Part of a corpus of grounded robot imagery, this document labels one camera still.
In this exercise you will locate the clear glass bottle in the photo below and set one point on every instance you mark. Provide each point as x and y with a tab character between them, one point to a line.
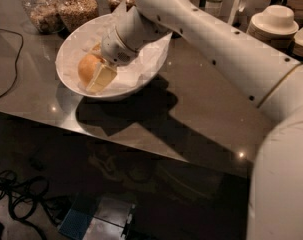
212	0

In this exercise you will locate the glass cereal jar far left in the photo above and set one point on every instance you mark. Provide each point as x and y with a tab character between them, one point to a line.
44	15

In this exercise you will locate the white oval bowl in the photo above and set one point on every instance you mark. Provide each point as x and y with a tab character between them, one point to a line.
71	80

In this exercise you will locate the stack of white plates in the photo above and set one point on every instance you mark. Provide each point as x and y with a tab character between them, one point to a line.
274	38

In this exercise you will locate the small white bowl on plates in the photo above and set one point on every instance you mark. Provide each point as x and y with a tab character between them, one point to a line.
276	17

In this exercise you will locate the orange fruit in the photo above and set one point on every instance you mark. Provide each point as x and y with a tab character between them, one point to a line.
86	68

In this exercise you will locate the blue and metal floor box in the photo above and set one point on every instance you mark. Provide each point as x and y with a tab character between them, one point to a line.
97	218

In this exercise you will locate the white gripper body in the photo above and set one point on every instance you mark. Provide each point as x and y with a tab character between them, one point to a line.
115	50

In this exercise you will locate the white stand post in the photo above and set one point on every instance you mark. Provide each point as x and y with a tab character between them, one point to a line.
233	12

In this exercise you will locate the white paper liner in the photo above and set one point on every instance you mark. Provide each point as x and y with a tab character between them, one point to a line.
144	64

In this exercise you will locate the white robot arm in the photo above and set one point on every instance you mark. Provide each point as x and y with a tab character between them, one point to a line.
273	81

